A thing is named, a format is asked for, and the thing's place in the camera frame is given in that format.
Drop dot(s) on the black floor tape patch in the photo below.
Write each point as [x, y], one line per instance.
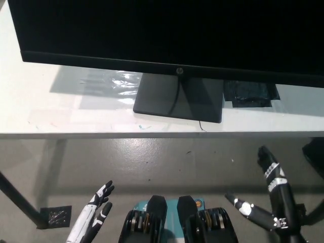
[59, 215]
[301, 208]

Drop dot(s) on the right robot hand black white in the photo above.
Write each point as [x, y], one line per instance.
[279, 197]

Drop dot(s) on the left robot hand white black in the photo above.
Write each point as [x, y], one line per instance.
[84, 220]

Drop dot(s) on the small teal tape piece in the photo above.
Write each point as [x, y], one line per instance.
[143, 126]

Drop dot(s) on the black HP computer monitor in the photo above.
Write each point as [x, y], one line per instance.
[152, 30]

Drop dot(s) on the clear plastic tape sheet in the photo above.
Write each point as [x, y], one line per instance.
[121, 83]

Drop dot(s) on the black metal bar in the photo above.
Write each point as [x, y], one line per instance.
[316, 212]
[15, 195]

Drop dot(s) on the white desk leg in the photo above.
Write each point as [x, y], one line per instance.
[54, 164]

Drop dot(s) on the dark box on floor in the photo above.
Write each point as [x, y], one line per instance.
[315, 152]

